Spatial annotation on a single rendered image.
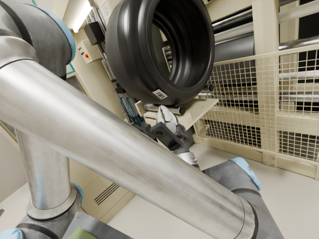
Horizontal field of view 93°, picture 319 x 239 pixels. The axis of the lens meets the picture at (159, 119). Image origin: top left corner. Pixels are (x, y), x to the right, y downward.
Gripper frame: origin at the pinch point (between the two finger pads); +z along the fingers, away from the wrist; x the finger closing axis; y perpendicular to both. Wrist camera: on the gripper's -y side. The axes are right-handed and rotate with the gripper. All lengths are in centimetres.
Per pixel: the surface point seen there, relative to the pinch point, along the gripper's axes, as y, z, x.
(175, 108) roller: 19.2, 8.1, -1.6
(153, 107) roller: 22.6, 20.4, -16.2
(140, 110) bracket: 24.0, 25.6, -27.3
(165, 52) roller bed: 40, 75, 1
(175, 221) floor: 75, -45, -59
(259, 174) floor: 117, -31, 9
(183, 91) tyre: 16.1, 12.2, 7.0
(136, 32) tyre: -15.2, 24.3, 8.4
